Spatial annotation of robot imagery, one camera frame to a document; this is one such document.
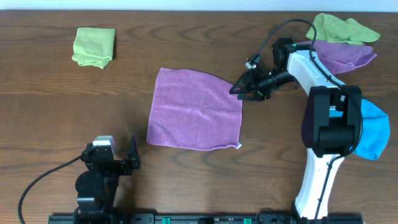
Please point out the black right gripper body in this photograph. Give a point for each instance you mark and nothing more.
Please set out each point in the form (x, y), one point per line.
(255, 84)

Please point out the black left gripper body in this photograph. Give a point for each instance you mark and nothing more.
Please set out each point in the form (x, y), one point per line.
(116, 165)

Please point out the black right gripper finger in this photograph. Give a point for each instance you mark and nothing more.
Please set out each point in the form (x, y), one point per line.
(251, 97)
(242, 86)

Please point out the purple microfiber cloth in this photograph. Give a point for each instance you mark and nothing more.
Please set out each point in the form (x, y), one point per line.
(193, 110)

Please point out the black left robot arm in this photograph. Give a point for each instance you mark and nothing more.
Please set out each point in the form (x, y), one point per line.
(97, 186)

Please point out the crumpled purple cloth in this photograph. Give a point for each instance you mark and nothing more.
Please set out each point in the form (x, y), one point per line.
(341, 58)

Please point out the crumpled green cloth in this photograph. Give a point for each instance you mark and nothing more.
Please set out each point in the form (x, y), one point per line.
(334, 30)

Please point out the folded green cloth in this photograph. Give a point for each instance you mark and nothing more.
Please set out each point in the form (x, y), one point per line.
(93, 46)

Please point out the blue microfiber cloth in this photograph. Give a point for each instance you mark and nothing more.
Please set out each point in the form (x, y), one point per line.
(376, 131)

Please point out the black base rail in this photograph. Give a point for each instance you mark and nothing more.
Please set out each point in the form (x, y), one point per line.
(148, 218)

